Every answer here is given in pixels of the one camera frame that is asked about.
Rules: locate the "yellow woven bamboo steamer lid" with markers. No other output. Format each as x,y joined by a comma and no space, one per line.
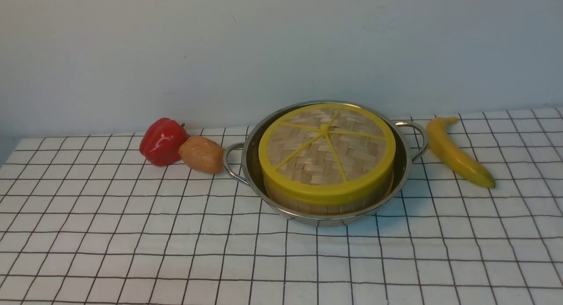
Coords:
327,154

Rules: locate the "yellow bamboo steamer basket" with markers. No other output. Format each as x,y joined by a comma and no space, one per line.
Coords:
326,210

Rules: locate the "stainless steel pot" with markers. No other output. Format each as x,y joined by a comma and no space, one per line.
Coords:
241,161

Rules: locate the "brown potato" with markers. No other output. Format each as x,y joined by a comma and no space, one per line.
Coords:
202,154

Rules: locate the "red bell pepper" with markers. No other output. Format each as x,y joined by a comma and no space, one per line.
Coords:
161,142

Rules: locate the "yellow banana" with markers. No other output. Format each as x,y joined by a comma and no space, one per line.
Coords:
445,149

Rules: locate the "white checkered tablecloth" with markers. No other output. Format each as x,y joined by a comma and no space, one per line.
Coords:
85,220

